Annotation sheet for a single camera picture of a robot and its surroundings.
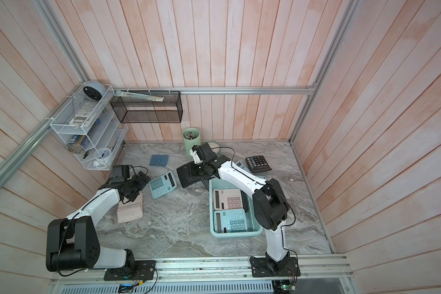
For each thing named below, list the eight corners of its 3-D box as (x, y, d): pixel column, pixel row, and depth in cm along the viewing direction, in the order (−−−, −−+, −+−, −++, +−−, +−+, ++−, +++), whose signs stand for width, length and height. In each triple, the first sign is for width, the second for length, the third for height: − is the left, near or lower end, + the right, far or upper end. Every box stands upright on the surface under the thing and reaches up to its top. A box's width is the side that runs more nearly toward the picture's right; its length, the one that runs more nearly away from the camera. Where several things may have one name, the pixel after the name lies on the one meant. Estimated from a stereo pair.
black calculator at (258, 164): (251, 173, 106) (252, 171, 105) (246, 159, 113) (246, 157, 111) (270, 170, 108) (271, 168, 106) (263, 157, 115) (264, 154, 113)
